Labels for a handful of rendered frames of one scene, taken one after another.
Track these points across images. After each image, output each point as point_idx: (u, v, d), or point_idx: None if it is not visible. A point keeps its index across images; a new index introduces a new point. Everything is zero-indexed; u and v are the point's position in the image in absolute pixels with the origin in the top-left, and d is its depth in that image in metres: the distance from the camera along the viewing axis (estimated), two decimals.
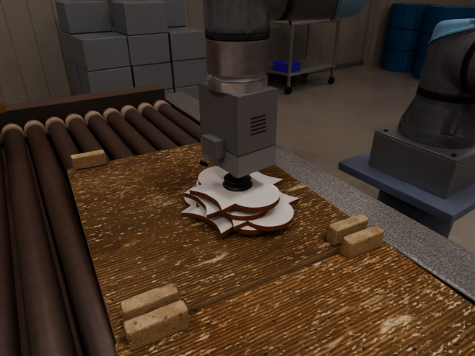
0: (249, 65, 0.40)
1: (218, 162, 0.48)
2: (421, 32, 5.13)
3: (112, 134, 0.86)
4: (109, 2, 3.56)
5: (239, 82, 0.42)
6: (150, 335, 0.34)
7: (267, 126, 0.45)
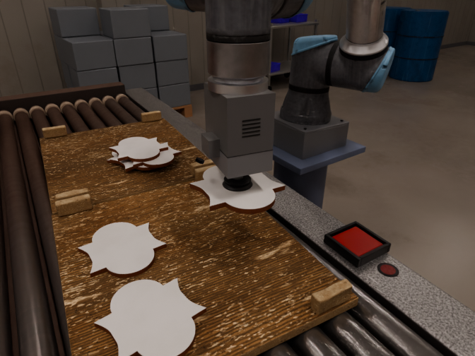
0: (242, 67, 0.40)
1: (215, 162, 0.49)
2: (396, 35, 5.44)
3: (77, 117, 1.17)
4: (98, 8, 3.87)
5: (233, 83, 0.42)
6: (69, 208, 0.65)
7: (262, 131, 0.44)
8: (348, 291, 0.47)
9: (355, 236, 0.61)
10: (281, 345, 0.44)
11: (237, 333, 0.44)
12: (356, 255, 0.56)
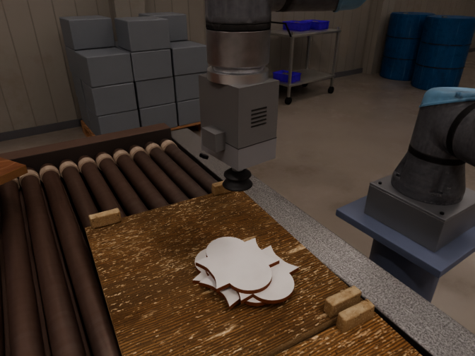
0: (250, 56, 0.40)
1: (218, 155, 0.47)
2: (420, 42, 5.18)
3: (123, 182, 0.92)
4: (112, 16, 3.61)
5: (240, 73, 0.41)
6: None
7: (268, 119, 0.45)
8: None
9: None
10: None
11: None
12: None
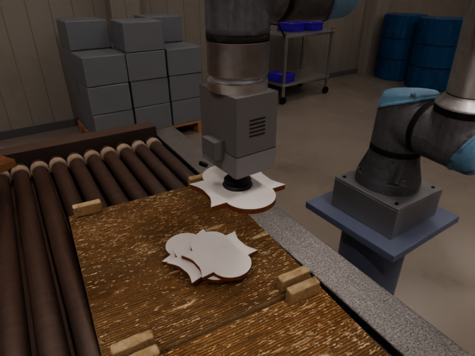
0: (249, 67, 0.40)
1: (218, 164, 0.48)
2: (413, 43, 5.25)
3: (107, 176, 0.98)
4: (108, 18, 3.68)
5: (239, 84, 0.42)
6: None
7: (266, 128, 0.45)
8: None
9: None
10: None
11: None
12: None
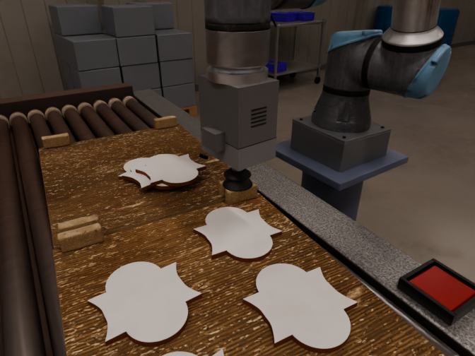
0: (250, 56, 0.40)
1: (218, 155, 0.47)
2: None
3: (80, 123, 1.04)
4: (100, 6, 3.74)
5: (240, 73, 0.41)
6: (75, 242, 0.52)
7: (268, 119, 0.45)
8: None
9: (439, 280, 0.48)
10: None
11: None
12: (449, 309, 0.44)
